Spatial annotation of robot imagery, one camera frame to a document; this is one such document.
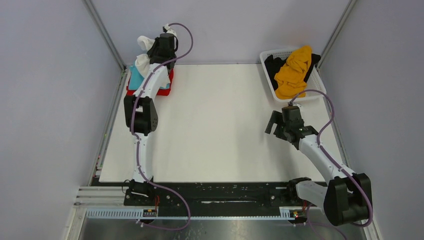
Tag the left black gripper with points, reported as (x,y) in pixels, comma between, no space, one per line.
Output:
(150,51)

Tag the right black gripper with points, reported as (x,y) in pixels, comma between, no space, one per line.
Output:
(279,124)

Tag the white t shirt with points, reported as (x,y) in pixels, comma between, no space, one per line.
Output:
(142,62)

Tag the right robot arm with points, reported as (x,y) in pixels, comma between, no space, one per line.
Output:
(347,196)

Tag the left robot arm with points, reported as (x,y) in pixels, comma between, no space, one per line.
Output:
(152,68)

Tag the yellow t shirt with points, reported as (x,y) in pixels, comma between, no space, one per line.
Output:
(291,76)

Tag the folded cyan t shirt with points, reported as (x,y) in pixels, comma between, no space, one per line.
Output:
(136,81)

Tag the folded red t shirt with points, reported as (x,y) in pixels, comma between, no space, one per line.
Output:
(164,91)

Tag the white plastic basket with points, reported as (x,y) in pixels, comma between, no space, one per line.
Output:
(314,81)

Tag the black t shirt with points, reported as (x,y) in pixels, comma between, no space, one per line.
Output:
(273,65)

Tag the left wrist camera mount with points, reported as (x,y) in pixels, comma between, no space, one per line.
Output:
(168,30)

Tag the left metal frame post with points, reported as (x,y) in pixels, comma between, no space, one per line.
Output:
(95,16)

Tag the metal frame post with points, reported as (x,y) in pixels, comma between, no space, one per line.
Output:
(95,16)
(337,30)

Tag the right metal frame post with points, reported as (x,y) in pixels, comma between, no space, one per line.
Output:
(337,30)

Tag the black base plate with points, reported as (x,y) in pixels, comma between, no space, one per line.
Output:
(213,199)

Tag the white slotted cable duct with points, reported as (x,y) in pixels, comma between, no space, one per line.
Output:
(150,214)

